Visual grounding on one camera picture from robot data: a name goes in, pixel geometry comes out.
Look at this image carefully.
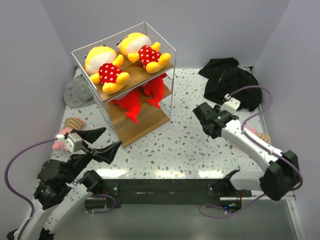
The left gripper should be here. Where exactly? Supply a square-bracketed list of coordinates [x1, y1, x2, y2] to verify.
[63, 126, 122, 183]

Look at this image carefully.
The red shark plush front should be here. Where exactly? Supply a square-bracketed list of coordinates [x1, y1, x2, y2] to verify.
[111, 89, 141, 124]

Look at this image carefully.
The red shark plush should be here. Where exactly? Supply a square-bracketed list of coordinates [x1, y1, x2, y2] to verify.
[111, 89, 141, 124]
[142, 73, 167, 108]

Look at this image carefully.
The pink plush striped hat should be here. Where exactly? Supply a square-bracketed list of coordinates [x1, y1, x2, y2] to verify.
[52, 117, 86, 152]
[245, 125, 271, 144]

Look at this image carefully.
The red shark plush back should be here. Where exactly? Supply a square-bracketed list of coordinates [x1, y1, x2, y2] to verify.
[142, 73, 167, 108]

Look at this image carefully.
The yellow plush red dotted dress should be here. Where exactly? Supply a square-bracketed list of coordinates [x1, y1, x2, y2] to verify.
[84, 45, 130, 94]

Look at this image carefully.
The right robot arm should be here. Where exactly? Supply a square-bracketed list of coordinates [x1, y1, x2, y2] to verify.
[193, 102, 301, 201]

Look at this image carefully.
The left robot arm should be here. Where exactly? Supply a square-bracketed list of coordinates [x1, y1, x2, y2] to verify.
[4, 127, 122, 240]

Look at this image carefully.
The black jacket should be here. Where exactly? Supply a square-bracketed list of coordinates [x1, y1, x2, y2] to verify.
[198, 57, 263, 112]

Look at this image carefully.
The grey cloth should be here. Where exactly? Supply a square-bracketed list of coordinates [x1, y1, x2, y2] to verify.
[63, 74, 95, 109]

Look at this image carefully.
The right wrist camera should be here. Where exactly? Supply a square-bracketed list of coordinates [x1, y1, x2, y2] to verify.
[220, 94, 241, 115]

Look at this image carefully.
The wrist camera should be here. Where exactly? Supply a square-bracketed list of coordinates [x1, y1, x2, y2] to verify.
[220, 94, 241, 115]
[55, 132, 83, 154]

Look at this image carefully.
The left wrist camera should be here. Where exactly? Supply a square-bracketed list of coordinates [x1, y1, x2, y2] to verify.
[55, 132, 83, 154]

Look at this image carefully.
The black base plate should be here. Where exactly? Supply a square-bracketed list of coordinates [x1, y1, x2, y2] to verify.
[101, 178, 252, 211]

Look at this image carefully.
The white wire wooden shelf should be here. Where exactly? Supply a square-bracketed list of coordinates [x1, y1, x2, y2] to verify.
[72, 22, 177, 147]

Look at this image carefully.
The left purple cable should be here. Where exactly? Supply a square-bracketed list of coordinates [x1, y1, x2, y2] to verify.
[4, 138, 58, 238]

